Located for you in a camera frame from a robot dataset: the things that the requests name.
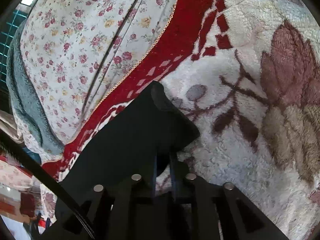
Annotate teal fleece garment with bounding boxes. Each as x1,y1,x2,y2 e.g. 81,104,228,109
6,20,64,157

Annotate red and white floral blanket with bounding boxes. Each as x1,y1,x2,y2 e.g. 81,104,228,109
44,0,319,239

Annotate floral print bed sheet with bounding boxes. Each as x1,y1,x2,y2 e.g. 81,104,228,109
14,0,176,161

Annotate black pants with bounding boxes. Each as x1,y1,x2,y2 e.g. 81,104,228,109
62,81,199,239

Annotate window with teal grille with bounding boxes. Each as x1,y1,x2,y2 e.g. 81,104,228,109
1,0,35,91

